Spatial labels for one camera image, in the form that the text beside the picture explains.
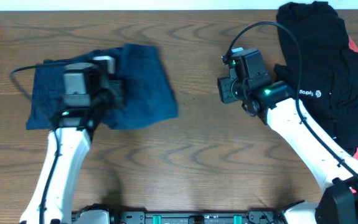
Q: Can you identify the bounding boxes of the black printed t-shirt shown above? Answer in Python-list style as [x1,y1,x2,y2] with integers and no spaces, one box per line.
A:
[274,1,358,154]

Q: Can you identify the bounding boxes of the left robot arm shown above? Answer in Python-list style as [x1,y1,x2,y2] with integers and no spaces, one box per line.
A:
[19,57,124,223]

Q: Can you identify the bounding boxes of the folded dark blue shorts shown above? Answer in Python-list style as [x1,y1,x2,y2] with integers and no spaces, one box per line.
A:
[26,51,105,131]

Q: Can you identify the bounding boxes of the dark blue shorts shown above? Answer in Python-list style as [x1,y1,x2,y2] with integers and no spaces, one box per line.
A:
[26,51,105,131]
[93,44,178,129]

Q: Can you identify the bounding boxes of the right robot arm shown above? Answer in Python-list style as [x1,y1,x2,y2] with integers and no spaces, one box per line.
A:
[217,48,358,223]

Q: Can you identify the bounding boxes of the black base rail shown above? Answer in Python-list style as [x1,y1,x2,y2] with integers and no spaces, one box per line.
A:
[71,203,291,224]

